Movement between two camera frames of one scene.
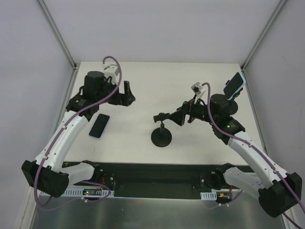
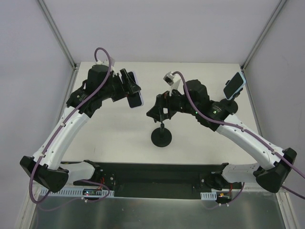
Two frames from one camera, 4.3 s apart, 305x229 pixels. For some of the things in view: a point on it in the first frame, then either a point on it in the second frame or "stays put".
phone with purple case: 99,126 -> 135,100
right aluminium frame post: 280,5 stays put
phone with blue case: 234,86 stays put
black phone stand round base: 161,137 stays put
